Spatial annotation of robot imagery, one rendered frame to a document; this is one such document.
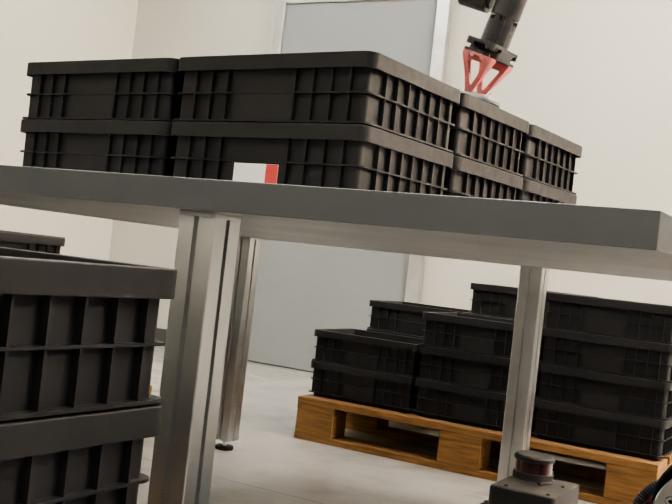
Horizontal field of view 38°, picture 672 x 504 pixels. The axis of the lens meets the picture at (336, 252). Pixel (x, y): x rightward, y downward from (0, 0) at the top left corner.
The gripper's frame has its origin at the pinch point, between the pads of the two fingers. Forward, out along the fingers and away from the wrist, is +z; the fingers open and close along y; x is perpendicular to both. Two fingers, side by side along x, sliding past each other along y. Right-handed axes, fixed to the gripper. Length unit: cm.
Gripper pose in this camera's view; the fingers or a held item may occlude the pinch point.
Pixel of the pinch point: (475, 90)
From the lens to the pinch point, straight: 193.7
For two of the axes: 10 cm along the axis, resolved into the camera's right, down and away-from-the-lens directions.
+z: -3.5, 9.2, 1.8
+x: 7.3, 3.9, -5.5
